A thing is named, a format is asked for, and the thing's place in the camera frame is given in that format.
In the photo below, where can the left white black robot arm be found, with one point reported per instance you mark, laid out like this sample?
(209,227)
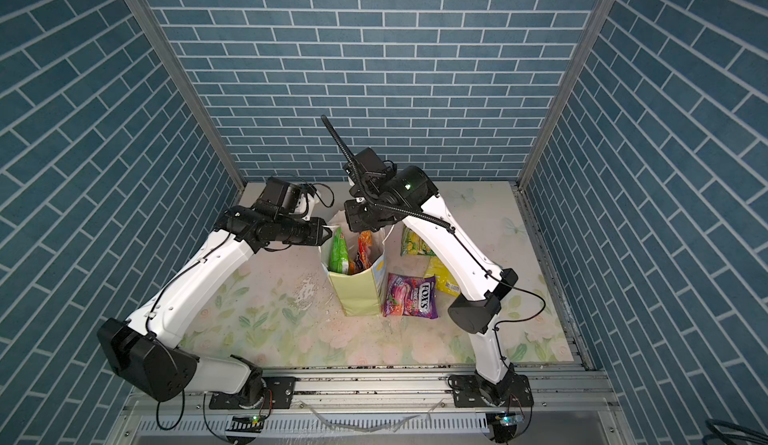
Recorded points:
(144,350)

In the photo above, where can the yellow snack packet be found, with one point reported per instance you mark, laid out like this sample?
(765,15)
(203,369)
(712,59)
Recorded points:
(444,280)

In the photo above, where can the aluminium mounting rail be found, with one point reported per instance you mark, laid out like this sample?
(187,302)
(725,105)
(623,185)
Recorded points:
(389,406)

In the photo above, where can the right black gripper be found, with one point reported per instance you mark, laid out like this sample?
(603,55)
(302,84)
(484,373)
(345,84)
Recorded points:
(354,219)

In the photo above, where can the bright green snack packet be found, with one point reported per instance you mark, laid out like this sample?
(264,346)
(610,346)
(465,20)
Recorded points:
(339,262)

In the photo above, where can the controller board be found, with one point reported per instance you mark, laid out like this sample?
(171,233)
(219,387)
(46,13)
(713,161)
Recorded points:
(243,430)
(503,426)

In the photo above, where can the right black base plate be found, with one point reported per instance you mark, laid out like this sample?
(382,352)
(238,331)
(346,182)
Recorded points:
(470,391)

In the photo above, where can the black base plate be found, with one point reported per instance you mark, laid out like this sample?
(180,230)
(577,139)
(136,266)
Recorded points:
(470,391)
(272,392)

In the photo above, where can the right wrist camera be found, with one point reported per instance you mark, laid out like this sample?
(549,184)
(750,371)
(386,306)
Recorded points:
(372,166)

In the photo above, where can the floral paper gift bag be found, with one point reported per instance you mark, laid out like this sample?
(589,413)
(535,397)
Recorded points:
(360,294)

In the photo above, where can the red snack packet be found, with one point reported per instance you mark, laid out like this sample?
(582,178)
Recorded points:
(363,260)

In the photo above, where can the purple Fox's candy packet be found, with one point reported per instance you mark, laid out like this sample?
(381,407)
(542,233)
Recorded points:
(411,297)

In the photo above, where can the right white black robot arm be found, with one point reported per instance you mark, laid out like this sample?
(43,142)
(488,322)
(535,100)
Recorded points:
(380,198)

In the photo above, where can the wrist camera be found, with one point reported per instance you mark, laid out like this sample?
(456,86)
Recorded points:
(372,166)
(283,198)

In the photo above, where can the right controller board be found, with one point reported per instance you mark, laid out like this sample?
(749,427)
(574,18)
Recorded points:
(503,426)

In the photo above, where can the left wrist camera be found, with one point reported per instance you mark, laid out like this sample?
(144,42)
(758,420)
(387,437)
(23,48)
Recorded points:
(283,198)

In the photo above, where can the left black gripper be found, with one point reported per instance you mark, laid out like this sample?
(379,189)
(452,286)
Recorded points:
(316,235)

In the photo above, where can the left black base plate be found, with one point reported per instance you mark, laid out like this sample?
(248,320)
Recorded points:
(272,392)

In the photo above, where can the left controller board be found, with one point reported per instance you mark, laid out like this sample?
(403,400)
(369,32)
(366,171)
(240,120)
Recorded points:
(243,430)

